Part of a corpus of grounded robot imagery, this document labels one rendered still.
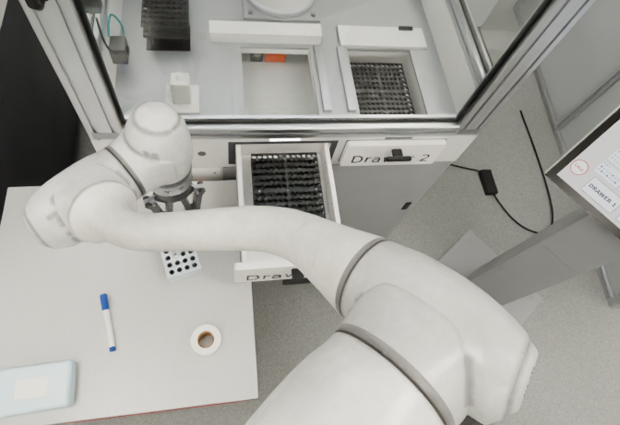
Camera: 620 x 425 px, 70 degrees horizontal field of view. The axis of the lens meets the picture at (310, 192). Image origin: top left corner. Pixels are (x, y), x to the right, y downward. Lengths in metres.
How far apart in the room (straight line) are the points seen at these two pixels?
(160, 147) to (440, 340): 0.52
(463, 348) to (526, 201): 2.21
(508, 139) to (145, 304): 2.17
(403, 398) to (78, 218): 0.52
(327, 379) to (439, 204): 2.00
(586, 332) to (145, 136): 2.19
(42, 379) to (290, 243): 0.77
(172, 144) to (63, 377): 0.62
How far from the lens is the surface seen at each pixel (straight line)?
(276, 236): 0.54
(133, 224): 0.65
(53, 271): 1.27
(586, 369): 2.46
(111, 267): 1.23
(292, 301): 1.96
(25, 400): 1.18
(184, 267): 1.16
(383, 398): 0.38
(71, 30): 0.92
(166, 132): 0.74
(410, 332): 0.40
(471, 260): 2.24
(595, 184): 1.37
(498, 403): 0.43
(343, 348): 0.40
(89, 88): 1.02
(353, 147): 1.21
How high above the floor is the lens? 1.90
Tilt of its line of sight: 62 degrees down
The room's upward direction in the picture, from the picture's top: 19 degrees clockwise
